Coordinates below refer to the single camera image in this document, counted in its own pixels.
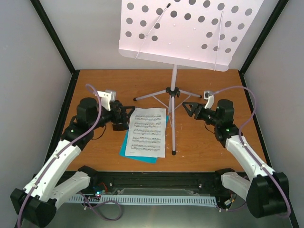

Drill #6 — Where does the grey slotted cable duct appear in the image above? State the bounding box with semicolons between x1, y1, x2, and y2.
66;194;218;206

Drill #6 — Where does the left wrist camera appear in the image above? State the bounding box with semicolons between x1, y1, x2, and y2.
97;90;116;111

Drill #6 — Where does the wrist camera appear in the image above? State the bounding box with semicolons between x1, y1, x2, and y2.
97;90;116;111
203;91;214;109

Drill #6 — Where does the white sheet music paper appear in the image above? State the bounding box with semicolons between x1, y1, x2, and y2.
125;108;167;158

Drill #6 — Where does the black metronome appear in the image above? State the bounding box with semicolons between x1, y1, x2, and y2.
112;121;129;132

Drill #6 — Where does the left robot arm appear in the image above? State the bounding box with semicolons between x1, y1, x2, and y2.
10;97;135;228

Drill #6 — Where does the white tripod music stand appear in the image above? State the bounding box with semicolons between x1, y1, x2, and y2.
117;0;265;156

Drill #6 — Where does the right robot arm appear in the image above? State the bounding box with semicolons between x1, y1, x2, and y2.
189;99;291;218

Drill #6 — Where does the blue sheet music paper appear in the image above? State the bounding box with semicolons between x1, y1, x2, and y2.
119;130;158;164

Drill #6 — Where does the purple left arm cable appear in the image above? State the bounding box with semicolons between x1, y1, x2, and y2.
17;83;123;228

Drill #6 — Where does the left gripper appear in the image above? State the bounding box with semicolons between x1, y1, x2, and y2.
90;102;135;129

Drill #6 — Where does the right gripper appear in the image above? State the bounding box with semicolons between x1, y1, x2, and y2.
182;102;220;127

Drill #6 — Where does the black left frame post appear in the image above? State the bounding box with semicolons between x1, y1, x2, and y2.
29;0;80;76

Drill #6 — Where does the black aluminium frame post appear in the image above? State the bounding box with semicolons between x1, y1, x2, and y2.
238;0;289;76

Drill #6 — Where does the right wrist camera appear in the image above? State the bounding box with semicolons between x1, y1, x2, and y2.
203;91;214;109

